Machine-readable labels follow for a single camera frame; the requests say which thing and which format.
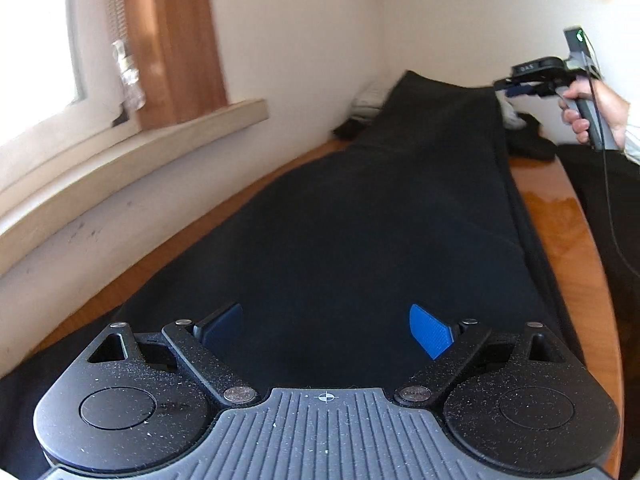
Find black Nike sweatpants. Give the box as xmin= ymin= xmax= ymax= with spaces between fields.
xmin=0 ymin=69 xmax=586 ymax=478

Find person's right forearm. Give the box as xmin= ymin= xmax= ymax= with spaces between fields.
xmin=624 ymin=103 xmax=640 ymax=165

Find person's right hand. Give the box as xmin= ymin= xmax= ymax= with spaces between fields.
xmin=559 ymin=78 xmax=630 ymax=151

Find grey folded garment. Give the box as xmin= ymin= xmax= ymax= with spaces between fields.
xmin=498 ymin=96 xmax=527 ymax=131

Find black folded garment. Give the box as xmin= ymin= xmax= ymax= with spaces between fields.
xmin=332 ymin=112 xmax=556 ymax=162

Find black bag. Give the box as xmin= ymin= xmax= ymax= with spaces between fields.
xmin=554 ymin=142 xmax=640 ymax=411

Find white patterned folded cloth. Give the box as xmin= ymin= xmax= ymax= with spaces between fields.
xmin=349 ymin=81 xmax=393 ymax=124

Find clear blind pull handle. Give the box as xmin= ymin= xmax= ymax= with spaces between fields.
xmin=112 ymin=39 xmax=146 ymax=112

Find brown wooden window frame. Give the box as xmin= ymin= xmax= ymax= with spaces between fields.
xmin=124 ymin=0 xmax=229 ymax=130

